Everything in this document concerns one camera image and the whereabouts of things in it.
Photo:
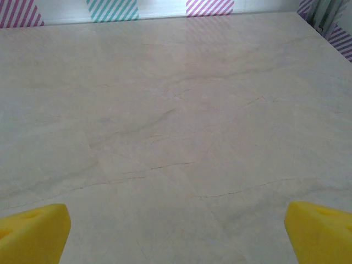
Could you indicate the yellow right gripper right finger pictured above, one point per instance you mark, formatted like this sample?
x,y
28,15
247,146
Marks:
x,y
321,236

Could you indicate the aluminium frame post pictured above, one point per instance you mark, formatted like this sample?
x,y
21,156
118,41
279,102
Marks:
x,y
327,13

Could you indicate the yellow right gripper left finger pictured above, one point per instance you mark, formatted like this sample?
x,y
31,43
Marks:
x,y
33,236

